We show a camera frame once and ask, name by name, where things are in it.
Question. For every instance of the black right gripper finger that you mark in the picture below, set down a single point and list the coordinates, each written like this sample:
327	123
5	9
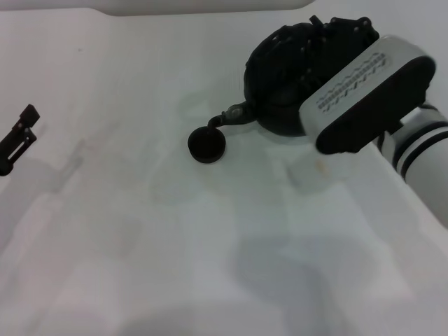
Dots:
350	22
308	63

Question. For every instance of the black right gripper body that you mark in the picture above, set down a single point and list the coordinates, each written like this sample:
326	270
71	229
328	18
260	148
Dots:
343	49

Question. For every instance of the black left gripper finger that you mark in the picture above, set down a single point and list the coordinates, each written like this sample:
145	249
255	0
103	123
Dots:
28	117
24	145

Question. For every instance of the black round teapot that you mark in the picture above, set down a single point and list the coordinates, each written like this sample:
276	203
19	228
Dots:
266	87

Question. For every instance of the small dark teacup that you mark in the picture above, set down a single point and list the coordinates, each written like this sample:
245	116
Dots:
206	145

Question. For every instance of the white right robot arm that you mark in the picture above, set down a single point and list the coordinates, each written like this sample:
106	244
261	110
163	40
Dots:
423	147

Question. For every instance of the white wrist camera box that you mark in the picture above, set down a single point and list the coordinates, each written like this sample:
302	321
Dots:
367	98

